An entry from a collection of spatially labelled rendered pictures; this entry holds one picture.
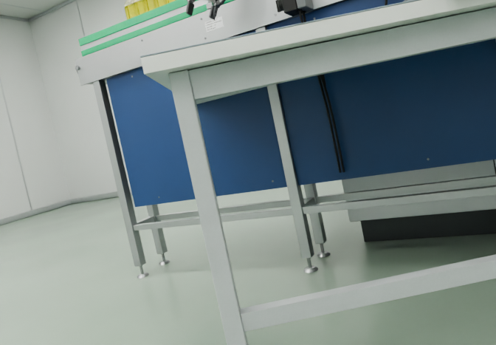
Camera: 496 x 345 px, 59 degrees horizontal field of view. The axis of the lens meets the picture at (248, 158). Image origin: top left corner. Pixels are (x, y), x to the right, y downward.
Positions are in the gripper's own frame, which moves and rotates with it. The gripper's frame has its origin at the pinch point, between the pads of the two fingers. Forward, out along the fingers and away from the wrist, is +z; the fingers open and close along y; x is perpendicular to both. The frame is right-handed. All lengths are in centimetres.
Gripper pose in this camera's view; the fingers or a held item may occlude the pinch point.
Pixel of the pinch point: (201, 13)
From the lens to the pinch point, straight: 158.8
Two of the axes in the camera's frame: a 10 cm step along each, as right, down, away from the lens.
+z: -2.3, 9.6, 1.4
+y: -8.9, -2.7, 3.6
